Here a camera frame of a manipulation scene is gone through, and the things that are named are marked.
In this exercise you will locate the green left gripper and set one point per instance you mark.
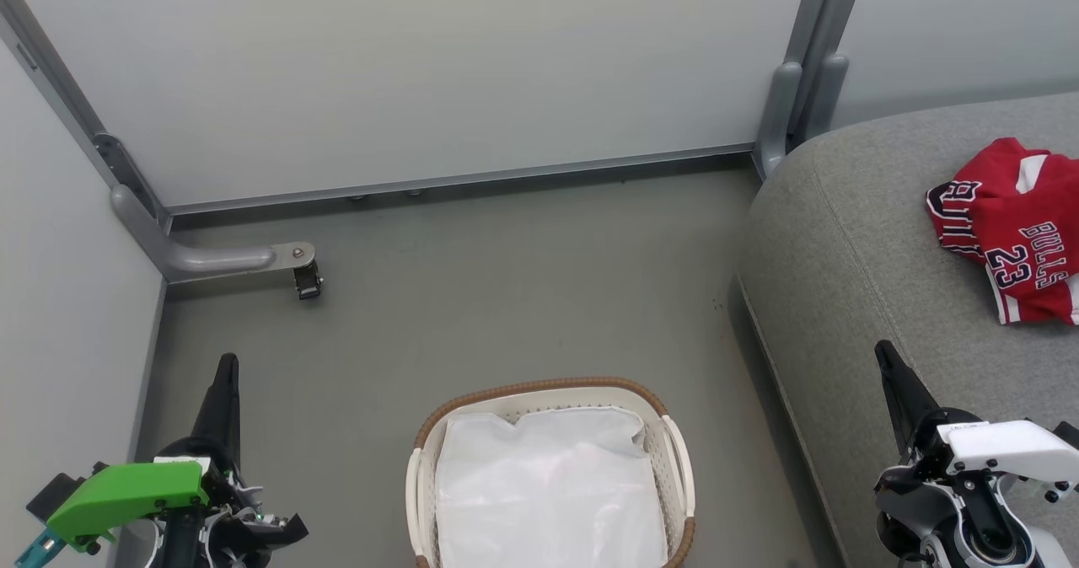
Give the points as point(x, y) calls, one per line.
point(126, 492)

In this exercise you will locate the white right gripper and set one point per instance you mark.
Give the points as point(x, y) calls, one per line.
point(1011, 450)

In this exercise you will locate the red basketball jersey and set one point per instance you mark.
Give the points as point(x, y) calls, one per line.
point(1024, 239)

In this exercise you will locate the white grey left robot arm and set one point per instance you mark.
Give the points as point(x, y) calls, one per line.
point(211, 538)

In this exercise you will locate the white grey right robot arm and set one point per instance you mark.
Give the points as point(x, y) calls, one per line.
point(961, 526)

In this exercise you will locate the grey fabric sofa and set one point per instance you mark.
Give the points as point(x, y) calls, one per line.
point(860, 265)

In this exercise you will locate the grey partition support foot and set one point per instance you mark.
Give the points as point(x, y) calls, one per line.
point(211, 260)

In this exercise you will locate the black caster wheel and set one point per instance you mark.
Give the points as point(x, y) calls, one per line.
point(308, 283)

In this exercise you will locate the white laundry basket brown rim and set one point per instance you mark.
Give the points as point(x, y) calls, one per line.
point(681, 475)

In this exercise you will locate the white basket liner cloth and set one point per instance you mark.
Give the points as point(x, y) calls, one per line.
point(548, 492)

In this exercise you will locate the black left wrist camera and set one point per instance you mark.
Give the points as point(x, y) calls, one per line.
point(55, 492)

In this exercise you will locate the grey partition post with bracket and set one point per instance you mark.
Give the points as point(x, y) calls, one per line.
point(114, 159)

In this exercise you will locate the grey partition corner post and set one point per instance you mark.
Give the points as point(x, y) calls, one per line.
point(805, 62)

